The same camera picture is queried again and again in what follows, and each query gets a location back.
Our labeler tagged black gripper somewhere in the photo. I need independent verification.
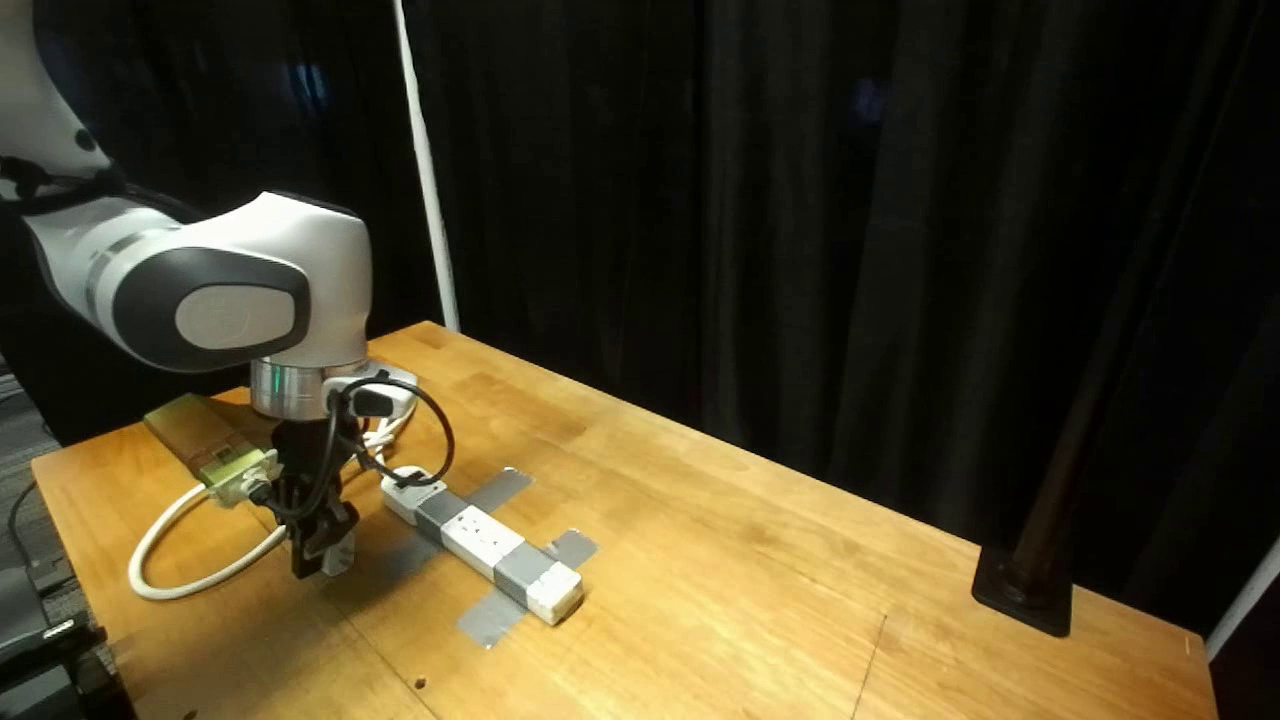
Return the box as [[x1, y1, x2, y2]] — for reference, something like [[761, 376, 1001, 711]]
[[254, 412, 363, 586]]

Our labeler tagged white power strip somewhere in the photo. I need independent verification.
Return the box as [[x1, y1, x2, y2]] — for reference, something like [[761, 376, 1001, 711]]
[[376, 459, 587, 632]]

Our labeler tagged grey tape strip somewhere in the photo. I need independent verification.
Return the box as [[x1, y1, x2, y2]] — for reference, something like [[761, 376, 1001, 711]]
[[456, 530, 601, 655], [376, 464, 537, 580]]

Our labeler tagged thin white pole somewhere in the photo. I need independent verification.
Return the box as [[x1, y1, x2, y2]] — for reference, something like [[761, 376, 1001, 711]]
[[386, 0, 463, 335]]

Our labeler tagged black curtain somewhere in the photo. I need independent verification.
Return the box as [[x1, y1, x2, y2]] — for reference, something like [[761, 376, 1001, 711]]
[[0, 0, 1280, 646]]

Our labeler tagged tall stand pole with base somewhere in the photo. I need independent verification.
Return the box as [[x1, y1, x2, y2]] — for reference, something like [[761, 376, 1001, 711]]
[[966, 306, 1137, 641]]

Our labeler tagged white slanted pole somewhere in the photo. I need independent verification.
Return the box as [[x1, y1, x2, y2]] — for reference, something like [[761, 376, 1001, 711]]
[[1205, 538, 1280, 663]]

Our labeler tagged black camera cable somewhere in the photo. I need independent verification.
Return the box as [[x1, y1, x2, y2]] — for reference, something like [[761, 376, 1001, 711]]
[[273, 376, 460, 538]]

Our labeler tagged gold wrist camera bar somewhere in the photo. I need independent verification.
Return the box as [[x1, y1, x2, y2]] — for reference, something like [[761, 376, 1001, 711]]
[[139, 391, 289, 514]]

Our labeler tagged white power strip cord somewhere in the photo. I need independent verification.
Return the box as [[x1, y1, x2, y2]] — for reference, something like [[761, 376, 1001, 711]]
[[122, 372, 422, 604]]

